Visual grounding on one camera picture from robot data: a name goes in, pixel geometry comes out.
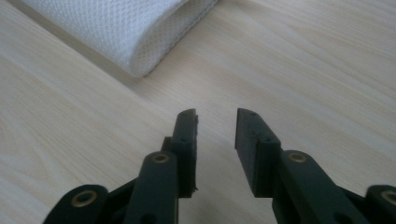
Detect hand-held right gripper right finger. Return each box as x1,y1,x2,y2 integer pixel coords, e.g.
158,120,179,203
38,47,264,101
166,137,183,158
234,107,372,224

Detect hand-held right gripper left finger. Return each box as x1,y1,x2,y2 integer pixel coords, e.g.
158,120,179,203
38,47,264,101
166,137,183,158
122,107,199,224

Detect white cloth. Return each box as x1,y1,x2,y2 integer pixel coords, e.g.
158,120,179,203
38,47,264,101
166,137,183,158
18,0,220,78

